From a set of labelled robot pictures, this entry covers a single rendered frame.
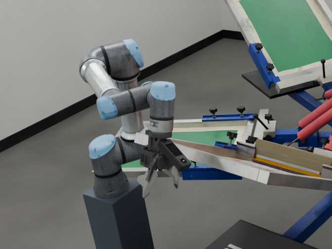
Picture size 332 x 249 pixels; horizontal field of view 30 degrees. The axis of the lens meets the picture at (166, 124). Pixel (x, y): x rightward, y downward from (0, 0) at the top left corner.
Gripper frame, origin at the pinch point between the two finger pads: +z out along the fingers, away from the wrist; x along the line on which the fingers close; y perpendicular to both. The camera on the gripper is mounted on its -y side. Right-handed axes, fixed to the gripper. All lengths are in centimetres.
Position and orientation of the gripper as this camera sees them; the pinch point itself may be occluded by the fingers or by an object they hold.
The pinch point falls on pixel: (162, 193)
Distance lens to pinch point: 197.5
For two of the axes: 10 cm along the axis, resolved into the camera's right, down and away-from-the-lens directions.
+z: -0.5, 9.7, 2.3
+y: -7.2, -2.0, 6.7
